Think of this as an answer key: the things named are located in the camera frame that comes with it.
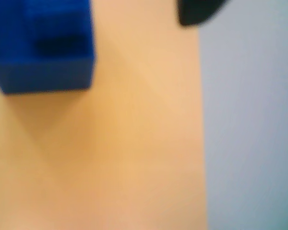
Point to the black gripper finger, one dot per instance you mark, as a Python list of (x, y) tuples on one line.
[(196, 12)]

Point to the small blue cube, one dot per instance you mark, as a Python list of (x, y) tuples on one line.
[(50, 72)]

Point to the orange paper square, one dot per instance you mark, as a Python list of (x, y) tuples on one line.
[(134, 143)]

